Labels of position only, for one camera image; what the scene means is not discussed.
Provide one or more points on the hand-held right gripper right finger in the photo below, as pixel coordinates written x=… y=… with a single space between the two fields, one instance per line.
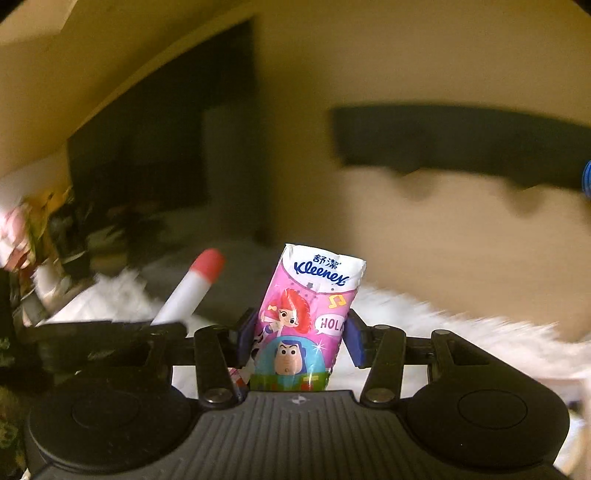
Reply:
x=356 y=344

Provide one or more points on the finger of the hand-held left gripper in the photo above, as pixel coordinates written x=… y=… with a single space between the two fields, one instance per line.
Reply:
x=138 y=330

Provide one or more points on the small blue object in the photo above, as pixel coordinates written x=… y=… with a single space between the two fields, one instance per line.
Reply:
x=587 y=179

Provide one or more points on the pink cartoon tissue pack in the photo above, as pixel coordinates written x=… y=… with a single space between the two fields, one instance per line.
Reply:
x=300 y=314

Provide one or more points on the colourful clutter pile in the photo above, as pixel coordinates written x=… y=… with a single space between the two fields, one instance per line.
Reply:
x=27 y=240

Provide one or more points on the red and white rocket plush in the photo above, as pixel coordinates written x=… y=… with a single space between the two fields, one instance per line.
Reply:
x=194 y=286

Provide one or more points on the black cabinet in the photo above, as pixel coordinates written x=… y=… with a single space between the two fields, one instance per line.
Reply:
x=161 y=129

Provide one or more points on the black wall shelf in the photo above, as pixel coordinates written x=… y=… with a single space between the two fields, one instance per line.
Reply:
x=461 y=138

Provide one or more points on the white fluffy blanket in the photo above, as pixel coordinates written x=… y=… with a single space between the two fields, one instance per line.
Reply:
x=461 y=332

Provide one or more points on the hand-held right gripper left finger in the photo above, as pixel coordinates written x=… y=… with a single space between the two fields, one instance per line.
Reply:
x=244 y=339

